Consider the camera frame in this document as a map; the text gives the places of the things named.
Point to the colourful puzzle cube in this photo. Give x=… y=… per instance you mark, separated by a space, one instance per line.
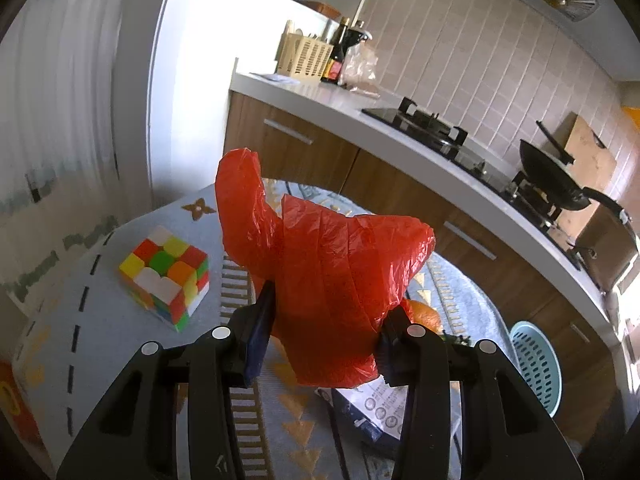
x=165 y=275

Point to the dark soy sauce bottle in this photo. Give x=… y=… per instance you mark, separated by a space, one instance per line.
x=334 y=60

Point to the white blue printed packet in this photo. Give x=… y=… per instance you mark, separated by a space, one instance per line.
x=380 y=410

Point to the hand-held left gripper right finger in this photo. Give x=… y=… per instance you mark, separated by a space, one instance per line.
x=395 y=345

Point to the orange wall cabinet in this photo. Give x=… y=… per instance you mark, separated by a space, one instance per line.
x=634 y=120

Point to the beige utensil basket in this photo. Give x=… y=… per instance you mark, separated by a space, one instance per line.
x=302 y=57

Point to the wooden kitchen base cabinet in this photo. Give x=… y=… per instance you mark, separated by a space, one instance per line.
x=300 y=150

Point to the black gas stove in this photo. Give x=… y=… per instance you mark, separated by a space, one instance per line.
x=450 y=135

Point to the black wok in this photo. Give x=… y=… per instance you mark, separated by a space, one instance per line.
x=555 y=180

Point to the green leafy vegetable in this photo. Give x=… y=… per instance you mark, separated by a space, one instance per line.
x=457 y=339

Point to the brown rice cooker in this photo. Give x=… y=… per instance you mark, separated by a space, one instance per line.
x=607 y=250

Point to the white paper sheet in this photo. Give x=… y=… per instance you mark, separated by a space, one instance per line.
x=272 y=77

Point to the red plastic bag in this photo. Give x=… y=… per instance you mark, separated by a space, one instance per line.
x=325 y=270

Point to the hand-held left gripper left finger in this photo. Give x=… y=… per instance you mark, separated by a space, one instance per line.
x=257 y=340

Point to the clear plastic bag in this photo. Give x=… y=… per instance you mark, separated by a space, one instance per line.
x=362 y=70

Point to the wooden cutting board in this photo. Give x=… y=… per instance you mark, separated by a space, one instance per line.
x=592 y=152

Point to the orange carrot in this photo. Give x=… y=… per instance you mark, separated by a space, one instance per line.
x=425 y=317

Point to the black spatula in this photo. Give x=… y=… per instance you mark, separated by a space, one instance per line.
x=552 y=140

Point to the light blue plastic basket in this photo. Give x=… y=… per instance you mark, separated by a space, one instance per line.
x=537 y=370

